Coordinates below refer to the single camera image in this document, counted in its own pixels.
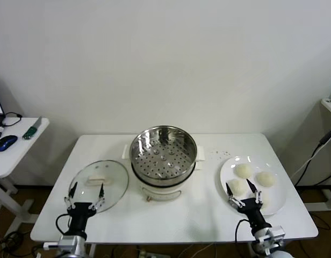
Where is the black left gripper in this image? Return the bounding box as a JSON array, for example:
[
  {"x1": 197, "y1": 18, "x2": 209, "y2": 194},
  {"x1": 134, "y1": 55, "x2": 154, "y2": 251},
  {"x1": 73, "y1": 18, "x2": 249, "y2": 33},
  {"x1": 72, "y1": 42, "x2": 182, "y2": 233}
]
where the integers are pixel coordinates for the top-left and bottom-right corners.
[{"x1": 64, "y1": 182, "x2": 106, "y2": 235}]

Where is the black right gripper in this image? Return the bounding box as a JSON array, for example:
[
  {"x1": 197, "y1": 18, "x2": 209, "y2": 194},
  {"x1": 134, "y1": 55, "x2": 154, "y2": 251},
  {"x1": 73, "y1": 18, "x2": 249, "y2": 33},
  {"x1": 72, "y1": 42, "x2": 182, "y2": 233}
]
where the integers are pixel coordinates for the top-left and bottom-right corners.
[{"x1": 225, "y1": 178, "x2": 272, "y2": 229}]

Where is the white steamed baozi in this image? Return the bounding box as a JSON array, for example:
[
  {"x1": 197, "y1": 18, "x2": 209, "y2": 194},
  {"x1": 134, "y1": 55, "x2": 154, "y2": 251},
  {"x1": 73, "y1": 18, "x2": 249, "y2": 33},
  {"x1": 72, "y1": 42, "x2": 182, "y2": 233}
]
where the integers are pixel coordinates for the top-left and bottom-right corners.
[
  {"x1": 258, "y1": 192, "x2": 271, "y2": 210},
  {"x1": 235, "y1": 163, "x2": 254, "y2": 178},
  {"x1": 226, "y1": 179, "x2": 248, "y2": 196},
  {"x1": 255, "y1": 171, "x2": 278, "y2": 187}
]

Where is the round glass pot lid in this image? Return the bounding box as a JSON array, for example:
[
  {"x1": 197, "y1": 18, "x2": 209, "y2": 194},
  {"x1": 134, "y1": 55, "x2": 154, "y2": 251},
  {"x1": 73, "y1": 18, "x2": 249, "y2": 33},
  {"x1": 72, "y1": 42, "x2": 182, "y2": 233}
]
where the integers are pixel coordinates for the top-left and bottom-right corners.
[{"x1": 68, "y1": 160, "x2": 129, "y2": 216}]

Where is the perforated steel steamer basket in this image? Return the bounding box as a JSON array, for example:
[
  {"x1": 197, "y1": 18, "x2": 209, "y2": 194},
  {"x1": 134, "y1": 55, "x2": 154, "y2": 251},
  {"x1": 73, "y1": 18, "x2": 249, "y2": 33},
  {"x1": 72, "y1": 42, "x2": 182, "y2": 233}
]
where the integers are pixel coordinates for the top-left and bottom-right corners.
[{"x1": 129, "y1": 125, "x2": 198, "y2": 186}]

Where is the white oval plate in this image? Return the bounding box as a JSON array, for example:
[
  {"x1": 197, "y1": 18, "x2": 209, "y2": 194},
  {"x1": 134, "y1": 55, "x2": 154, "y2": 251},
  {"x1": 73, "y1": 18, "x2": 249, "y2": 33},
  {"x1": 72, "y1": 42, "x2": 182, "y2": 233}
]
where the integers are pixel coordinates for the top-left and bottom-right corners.
[{"x1": 219, "y1": 155, "x2": 286, "y2": 216}]

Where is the white side table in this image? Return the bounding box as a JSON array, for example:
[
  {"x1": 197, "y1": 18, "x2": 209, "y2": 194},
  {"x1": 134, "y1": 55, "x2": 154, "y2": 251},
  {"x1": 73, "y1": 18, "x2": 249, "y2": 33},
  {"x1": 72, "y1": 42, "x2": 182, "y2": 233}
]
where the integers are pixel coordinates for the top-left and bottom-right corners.
[{"x1": 0, "y1": 117, "x2": 50, "y2": 224}]

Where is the white power strip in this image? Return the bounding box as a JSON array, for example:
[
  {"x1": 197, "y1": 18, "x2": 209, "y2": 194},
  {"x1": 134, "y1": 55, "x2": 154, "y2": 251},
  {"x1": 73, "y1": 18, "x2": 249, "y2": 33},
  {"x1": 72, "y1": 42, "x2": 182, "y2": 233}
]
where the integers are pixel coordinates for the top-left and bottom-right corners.
[{"x1": 138, "y1": 249, "x2": 162, "y2": 258}]

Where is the blue computer mouse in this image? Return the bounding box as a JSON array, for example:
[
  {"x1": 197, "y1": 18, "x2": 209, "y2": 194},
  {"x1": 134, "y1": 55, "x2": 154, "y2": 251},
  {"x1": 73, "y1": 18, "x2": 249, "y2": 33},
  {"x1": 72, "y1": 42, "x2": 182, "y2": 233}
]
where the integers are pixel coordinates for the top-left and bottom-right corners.
[{"x1": 0, "y1": 135, "x2": 18, "y2": 152}]

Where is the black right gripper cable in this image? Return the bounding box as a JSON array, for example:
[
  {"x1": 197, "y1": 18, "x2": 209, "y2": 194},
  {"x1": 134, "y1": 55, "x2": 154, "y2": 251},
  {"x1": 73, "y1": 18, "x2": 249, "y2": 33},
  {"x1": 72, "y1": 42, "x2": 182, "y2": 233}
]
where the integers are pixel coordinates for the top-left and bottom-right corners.
[{"x1": 234, "y1": 219, "x2": 252, "y2": 244}]

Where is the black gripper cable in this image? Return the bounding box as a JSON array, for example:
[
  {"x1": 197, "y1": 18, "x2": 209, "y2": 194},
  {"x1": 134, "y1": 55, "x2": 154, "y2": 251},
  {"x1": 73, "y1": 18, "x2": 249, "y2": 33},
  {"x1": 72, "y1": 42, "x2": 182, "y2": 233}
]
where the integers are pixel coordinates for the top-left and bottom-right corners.
[
  {"x1": 55, "y1": 213, "x2": 72, "y2": 242},
  {"x1": 234, "y1": 219, "x2": 252, "y2": 244}
]

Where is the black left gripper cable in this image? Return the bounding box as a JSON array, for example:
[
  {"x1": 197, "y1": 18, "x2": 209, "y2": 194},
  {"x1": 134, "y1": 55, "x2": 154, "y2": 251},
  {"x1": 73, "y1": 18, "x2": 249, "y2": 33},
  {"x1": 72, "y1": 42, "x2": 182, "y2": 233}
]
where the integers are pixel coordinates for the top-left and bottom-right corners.
[{"x1": 55, "y1": 213, "x2": 72, "y2": 242}]

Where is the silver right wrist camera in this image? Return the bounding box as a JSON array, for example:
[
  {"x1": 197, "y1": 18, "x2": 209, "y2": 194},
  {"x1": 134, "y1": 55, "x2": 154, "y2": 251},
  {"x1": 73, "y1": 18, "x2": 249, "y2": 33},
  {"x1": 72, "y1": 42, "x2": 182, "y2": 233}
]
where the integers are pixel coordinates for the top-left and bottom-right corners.
[{"x1": 250, "y1": 225, "x2": 286, "y2": 252}]

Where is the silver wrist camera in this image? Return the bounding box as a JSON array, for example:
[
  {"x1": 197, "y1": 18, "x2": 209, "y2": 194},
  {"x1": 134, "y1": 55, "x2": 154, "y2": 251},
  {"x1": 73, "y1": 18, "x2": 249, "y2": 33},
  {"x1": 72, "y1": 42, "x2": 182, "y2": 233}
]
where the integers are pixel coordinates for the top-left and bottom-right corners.
[
  {"x1": 43, "y1": 235, "x2": 77, "y2": 250},
  {"x1": 250, "y1": 225, "x2": 286, "y2": 252}
]

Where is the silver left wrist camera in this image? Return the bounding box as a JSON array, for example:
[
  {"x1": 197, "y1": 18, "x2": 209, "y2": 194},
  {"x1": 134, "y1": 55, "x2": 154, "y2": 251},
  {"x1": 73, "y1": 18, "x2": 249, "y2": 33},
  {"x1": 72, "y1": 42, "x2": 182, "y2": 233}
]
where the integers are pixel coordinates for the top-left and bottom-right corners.
[{"x1": 43, "y1": 235, "x2": 77, "y2": 250}]

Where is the white hanging cable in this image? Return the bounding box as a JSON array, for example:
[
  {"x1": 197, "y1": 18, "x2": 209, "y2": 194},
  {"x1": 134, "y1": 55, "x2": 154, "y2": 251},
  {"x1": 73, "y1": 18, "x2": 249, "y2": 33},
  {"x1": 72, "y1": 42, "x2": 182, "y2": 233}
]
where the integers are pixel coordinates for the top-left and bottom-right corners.
[{"x1": 290, "y1": 134, "x2": 331, "y2": 178}]

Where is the black floor cable bundle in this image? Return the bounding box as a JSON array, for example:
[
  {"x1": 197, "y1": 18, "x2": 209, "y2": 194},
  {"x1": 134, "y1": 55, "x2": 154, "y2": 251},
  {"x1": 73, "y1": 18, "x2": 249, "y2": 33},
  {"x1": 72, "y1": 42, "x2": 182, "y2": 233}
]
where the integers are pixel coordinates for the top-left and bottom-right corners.
[{"x1": 0, "y1": 231, "x2": 44, "y2": 258}]

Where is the green handled tool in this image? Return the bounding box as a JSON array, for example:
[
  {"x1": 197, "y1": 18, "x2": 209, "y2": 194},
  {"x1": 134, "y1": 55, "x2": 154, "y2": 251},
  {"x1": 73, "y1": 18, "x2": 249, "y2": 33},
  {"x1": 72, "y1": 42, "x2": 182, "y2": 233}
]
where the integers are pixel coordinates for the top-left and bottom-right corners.
[{"x1": 22, "y1": 116, "x2": 43, "y2": 141}]

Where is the black cable with plug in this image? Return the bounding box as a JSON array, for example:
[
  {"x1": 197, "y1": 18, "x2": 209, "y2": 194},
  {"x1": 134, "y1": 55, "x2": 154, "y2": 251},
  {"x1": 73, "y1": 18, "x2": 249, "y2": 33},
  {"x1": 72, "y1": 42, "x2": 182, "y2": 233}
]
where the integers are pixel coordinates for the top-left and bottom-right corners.
[{"x1": 294, "y1": 126, "x2": 331, "y2": 186}]

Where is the thin black desk cable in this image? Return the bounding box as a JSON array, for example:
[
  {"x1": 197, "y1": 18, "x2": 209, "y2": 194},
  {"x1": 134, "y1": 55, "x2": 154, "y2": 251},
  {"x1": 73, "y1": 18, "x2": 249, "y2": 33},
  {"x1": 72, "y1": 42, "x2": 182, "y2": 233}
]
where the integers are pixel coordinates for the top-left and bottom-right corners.
[{"x1": 1, "y1": 112, "x2": 23, "y2": 127}]

